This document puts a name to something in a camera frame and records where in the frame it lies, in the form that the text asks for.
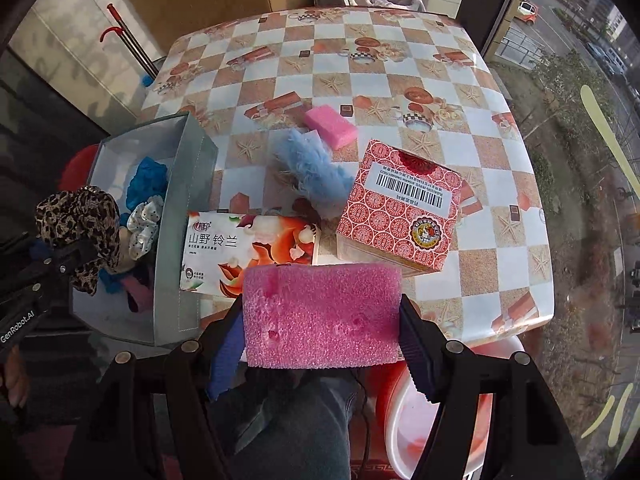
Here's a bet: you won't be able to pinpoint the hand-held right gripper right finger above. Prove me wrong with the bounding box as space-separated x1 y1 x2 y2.
397 295 586 480

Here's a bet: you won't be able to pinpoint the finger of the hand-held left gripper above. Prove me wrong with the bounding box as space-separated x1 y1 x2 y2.
30 237 101 281

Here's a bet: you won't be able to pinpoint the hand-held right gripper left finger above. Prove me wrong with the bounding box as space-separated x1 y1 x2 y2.
62 305 246 480

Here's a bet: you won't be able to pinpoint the leopard print scrunchie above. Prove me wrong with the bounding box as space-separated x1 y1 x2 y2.
35 186 122 295

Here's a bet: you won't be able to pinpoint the cream polka dot scrunchie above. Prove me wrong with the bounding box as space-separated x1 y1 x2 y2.
126 195 165 261

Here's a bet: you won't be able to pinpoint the large pink sponge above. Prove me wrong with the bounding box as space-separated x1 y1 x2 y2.
241 262 405 370

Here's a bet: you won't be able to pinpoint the blue textured cloth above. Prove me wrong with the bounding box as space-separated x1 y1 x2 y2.
125 156 168 213

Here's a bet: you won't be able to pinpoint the grey cardboard box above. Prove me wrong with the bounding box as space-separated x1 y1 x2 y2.
70 112 220 348

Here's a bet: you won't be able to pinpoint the person's left hand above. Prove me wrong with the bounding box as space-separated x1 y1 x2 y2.
0 345 28 411

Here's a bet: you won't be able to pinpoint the red white plastic basin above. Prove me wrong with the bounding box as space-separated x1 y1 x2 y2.
375 335 526 480

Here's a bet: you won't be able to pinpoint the pink cloth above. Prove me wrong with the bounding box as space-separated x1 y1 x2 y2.
122 265 153 313

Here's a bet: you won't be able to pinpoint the red round stool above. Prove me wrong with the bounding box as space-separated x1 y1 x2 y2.
61 144 101 193

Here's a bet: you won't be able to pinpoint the person's jeans leg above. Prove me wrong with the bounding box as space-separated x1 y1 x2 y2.
205 375 371 480

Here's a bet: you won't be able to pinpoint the floral tissue pack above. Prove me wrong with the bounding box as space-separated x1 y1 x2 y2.
179 210 322 301

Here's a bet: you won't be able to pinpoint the red patterned carton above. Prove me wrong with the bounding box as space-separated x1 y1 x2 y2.
335 139 463 277

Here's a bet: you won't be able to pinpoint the light blue fluffy cloth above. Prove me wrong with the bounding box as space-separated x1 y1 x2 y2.
274 129 353 221

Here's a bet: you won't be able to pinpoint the pole with red hook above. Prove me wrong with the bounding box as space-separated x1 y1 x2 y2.
100 2 161 76

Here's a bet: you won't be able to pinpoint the small pink sponge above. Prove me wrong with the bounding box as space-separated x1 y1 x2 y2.
304 105 359 150

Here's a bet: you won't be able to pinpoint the checkered printed tablecloth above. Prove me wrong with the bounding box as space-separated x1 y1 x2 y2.
137 7 553 346

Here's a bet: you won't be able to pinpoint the brown cardboard boxes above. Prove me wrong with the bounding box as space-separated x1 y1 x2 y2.
110 0 351 56

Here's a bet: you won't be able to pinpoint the parked grey car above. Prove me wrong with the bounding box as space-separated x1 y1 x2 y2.
585 42 626 76

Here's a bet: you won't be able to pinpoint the orange and white car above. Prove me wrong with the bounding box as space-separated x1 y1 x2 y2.
515 0 540 25

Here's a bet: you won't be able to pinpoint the thin black cable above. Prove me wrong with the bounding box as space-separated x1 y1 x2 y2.
350 370 376 480

